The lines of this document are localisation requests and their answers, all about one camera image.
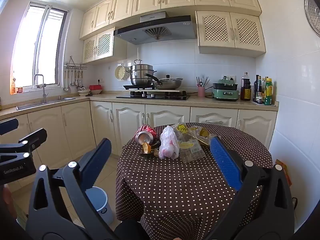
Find sliding glass window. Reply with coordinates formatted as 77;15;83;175
11;1;69;93

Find white board under pots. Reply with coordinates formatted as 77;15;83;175
122;84;181;93

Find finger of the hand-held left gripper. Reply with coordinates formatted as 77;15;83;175
0;128;48;165
0;118;19;136

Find green electric multi cooker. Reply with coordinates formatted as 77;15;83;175
212;76;240;102

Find cream lower kitchen cabinets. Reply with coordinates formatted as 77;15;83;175
0;92;278;188

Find white plastic bag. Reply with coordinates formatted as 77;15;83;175
159;126;180;160

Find black gas stove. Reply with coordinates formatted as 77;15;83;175
115;91;191;101

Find red soda can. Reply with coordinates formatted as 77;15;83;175
135;124;158;146

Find steel kitchen sink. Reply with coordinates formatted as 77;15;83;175
16;97;76;110

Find yellow green wrapper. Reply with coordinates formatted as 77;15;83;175
189;126;216;147

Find orange paper bag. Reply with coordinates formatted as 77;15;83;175
275;159;293;186

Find clear plastic wrapper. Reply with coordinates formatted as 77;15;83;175
179;136;207;164

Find wide cream lattice door cabinet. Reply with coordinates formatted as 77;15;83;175
196;10;266;55

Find white tray under bottles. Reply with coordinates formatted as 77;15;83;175
252;100;279;107

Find steel steamer pot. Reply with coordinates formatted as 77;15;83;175
126;59;157;86

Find stacked white bowls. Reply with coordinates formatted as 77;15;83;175
77;89;103;96

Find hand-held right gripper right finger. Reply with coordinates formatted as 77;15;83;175
207;137;295;240

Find green bottle yellow label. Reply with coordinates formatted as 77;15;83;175
263;78;274;106

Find round steel steamer tray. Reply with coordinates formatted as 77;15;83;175
304;0;320;37

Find light blue trash bin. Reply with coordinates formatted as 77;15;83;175
84;186;115;227

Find person's left hand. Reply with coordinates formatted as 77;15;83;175
0;184;16;222

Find cream perforated strainer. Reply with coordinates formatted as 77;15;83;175
114;65;131;81

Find steel kitchen faucet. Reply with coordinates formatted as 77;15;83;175
33;74;48;104

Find steel wok with lid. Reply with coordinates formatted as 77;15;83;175
144;74;184;90

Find bundle of chopsticks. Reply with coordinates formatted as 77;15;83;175
196;76;210;88

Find yellow printed snack wrapper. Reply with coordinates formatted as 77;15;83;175
174;122;194;140

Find black glass range hood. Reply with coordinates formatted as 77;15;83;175
114;11;198;45

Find dark sauce bottle yellow label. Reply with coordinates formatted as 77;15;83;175
240;72;252;102

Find steel wall utensil rack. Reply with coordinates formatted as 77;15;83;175
64;56;87;70

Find dark glass bottle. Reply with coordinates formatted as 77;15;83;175
253;75;262;103

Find hanging kitchen utensils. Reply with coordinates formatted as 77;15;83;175
63;69;87;92

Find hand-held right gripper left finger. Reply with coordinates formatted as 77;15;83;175
25;138;118;240

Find small cream lattice door cabinet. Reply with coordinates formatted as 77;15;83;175
82;27;115;64

